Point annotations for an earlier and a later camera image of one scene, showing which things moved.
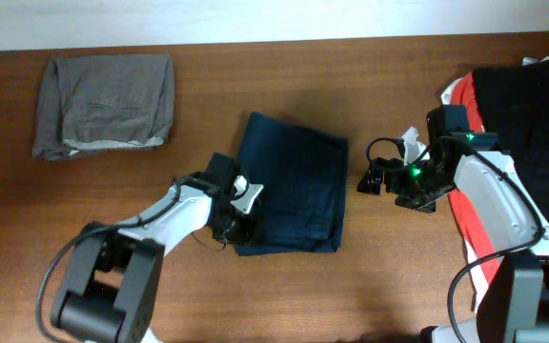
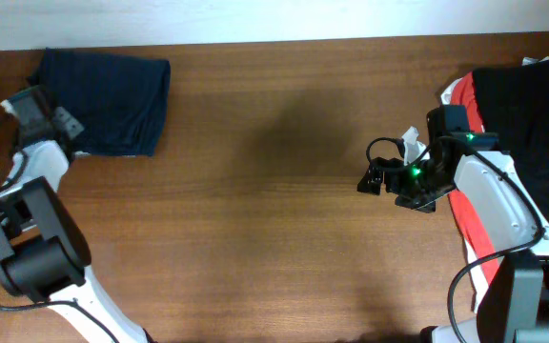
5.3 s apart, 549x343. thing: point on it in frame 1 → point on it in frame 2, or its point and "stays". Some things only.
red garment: [462, 93] stays
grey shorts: [104, 103] → [85, 154]
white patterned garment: [448, 90] stays
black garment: [534, 109] stays
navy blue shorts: [303, 172] → [119, 101]
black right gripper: [389, 180] stays
